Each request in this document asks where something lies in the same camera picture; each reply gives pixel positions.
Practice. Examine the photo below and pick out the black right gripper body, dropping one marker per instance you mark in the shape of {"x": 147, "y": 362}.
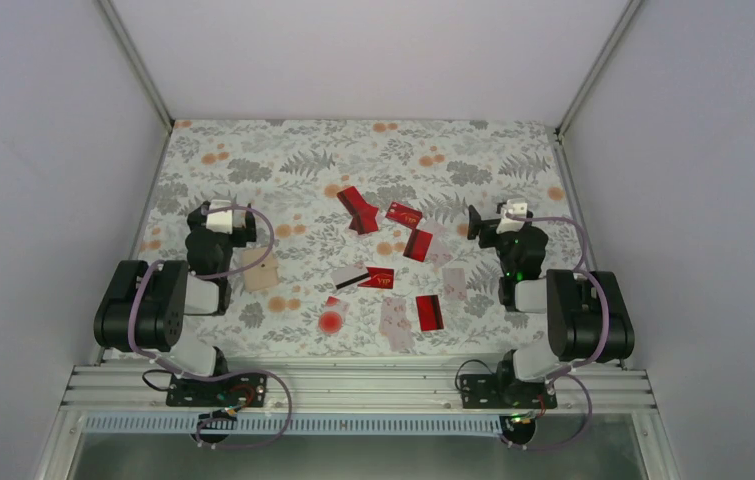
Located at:
{"x": 488, "y": 226}

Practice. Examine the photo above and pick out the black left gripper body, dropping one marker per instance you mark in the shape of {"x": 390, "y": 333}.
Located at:
{"x": 241, "y": 237}

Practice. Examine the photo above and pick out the beige leather card holder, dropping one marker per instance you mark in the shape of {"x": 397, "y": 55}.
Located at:
{"x": 264, "y": 275}

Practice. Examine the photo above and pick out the red magnetic stripe card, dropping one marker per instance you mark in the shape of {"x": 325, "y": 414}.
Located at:
{"x": 418, "y": 245}

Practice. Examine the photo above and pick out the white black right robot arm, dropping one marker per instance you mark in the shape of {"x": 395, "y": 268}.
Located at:
{"x": 587, "y": 317}

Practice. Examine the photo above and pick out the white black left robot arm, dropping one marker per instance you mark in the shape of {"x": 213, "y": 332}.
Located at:
{"x": 145, "y": 304}

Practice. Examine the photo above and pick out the white floral card right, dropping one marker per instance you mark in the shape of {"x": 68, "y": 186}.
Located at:
{"x": 454, "y": 284}

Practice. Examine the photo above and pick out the white floral card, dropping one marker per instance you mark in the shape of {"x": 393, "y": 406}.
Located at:
{"x": 395, "y": 326}
{"x": 438, "y": 253}
{"x": 454, "y": 284}

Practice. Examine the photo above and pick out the white floral card upper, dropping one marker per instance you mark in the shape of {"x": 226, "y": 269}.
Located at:
{"x": 438, "y": 253}

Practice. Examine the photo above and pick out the red stripe card lower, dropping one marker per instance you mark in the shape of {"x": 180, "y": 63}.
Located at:
{"x": 429, "y": 313}

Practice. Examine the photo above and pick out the red VIP card upper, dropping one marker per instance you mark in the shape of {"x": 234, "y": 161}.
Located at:
{"x": 404, "y": 215}

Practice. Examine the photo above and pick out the red vip card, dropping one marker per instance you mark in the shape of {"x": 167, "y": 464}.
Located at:
{"x": 379, "y": 278}
{"x": 404, "y": 215}

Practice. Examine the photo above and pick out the white card black stripe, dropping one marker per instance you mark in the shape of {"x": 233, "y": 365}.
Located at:
{"x": 349, "y": 276}

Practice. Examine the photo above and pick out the red VIP card centre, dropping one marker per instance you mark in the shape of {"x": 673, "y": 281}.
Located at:
{"x": 379, "y": 278}

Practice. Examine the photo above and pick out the white card red circle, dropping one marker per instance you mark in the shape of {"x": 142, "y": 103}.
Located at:
{"x": 332, "y": 317}

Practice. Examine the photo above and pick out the white floral card lower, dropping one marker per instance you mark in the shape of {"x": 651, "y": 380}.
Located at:
{"x": 395, "y": 326}

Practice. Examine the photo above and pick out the red card top left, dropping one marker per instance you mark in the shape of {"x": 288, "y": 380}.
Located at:
{"x": 363, "y": 214}

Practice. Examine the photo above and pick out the floral patterned table mat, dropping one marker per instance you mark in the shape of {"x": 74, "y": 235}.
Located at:
{"x": 291, "y": 171}

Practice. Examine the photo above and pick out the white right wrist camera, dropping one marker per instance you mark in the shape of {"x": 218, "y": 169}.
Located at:
{"x": 513, "y": 214}

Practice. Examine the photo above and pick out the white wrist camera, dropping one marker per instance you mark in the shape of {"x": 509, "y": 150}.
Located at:
{"x": 513, "y": 214}
{"x": 219, "y": 218}

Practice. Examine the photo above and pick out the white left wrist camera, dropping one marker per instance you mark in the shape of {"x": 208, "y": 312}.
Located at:
{"x": 219, "y": 218}

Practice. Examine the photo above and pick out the aluminium rail frame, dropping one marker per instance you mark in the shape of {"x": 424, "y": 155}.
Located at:
{"x": 358, "y": 386}

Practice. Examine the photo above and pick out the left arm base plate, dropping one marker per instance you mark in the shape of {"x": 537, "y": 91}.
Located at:
{"x": 247, "y": 390}

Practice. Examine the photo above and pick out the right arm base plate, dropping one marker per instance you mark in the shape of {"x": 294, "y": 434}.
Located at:
{"x": 486, "y": 392}

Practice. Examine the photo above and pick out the grey slotted cable duct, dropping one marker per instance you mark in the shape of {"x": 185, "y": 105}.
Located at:
{"x": 299, "y": 424}

